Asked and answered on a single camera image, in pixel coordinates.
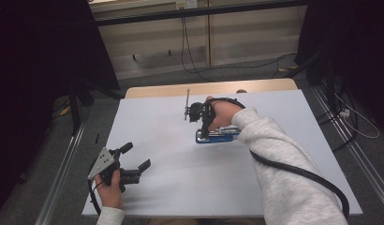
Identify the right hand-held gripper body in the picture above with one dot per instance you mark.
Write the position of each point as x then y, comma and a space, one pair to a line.
198, 112

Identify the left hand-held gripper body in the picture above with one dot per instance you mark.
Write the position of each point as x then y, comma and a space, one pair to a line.
103, 161

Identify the blue stapler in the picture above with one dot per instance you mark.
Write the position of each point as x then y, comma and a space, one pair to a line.
216, 137

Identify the person's right hand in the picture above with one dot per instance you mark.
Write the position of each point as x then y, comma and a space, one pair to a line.
224, 114

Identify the person's left hand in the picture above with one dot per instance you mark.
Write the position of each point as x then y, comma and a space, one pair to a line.
110, 194

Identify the black metal stand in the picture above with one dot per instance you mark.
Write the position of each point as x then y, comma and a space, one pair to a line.
76, 108

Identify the beige wooden cabinet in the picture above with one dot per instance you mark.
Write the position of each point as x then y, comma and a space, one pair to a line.
205, 43

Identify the black curtain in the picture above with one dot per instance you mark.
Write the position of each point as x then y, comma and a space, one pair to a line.
355, 47
37, 62

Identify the white power strip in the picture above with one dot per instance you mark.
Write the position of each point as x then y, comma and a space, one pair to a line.
344, 112

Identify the aluminium floor rail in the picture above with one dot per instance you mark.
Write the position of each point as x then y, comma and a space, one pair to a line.
352, 146
59, 178

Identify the black horizontal frame bar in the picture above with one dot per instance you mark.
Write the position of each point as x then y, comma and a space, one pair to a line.
193, 13

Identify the white wall socket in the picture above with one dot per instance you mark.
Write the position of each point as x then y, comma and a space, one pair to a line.
187, 4

